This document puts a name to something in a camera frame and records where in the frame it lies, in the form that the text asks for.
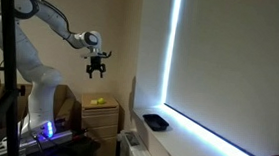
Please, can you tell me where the metal robot base platform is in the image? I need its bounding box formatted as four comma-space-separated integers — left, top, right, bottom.
0, 122, 75, 156

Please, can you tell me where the printed colour booklet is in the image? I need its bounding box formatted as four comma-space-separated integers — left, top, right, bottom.
124, 132, 142, 148

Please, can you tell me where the green ball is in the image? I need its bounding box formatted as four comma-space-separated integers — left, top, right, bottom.
96, 97, 107, 106

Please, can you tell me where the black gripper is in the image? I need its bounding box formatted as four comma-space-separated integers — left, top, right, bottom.
84, 55, 108, 80

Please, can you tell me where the black plastic bowl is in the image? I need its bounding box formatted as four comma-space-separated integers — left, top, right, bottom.
140, 112, 171, 133

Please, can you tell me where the yellow sponge block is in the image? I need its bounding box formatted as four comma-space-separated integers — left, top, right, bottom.
89, 98, 99, 107

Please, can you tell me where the grey window roller blind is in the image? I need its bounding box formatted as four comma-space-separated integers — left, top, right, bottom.
160, 0, 279, 156

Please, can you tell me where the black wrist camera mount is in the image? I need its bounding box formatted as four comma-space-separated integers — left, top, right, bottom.
81, 48, 113, 62

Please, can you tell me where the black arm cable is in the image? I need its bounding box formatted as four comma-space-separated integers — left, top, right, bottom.
0, 0, 83, 43

